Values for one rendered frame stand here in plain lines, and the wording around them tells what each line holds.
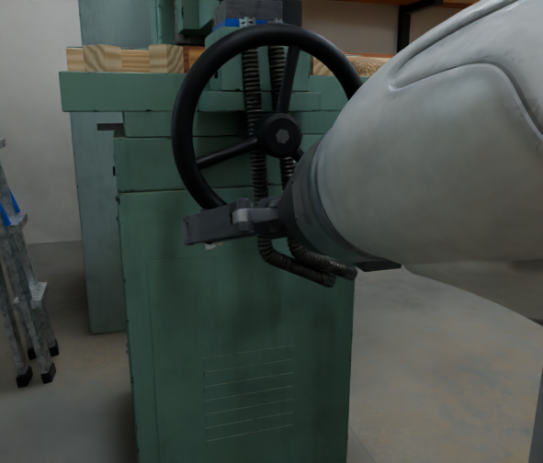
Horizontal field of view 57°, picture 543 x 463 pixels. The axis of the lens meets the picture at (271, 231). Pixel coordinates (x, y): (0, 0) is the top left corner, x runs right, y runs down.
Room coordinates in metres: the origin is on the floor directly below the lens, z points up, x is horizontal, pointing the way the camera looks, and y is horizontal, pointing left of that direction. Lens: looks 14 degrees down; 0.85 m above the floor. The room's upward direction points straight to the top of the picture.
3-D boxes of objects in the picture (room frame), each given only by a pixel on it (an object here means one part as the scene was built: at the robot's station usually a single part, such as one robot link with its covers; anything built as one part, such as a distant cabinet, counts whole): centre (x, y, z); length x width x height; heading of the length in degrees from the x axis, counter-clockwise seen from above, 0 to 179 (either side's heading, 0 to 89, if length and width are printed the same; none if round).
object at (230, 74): (0.84, 0.03, 0.91); 0.15 x 0.14 x 0.09; 107
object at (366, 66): (1.01, -0.18, 0.92); 0.14 x 0.09 x 0.04; 17
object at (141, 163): (1.14, 0.13, 0.76); 0.57 x 0.45 x 0.09; 17
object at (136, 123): (0.97, 0.07, 0.82); 0.40 x 0.21 x 0.04; 107
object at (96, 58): (0.84, 0.27, 0.92); 0.04 x 0.04 x 0.04; 69
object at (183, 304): (1.14, 0.13, 0.36); 0.58 x 0.45 x 0.71; 17
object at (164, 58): (0.86, 0.17, 0.92); 0.04 x 0.04 x 0.04; 63
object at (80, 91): (0.92, 0.05, 0.87); 0.61 x 0.30 x 0.06; 107
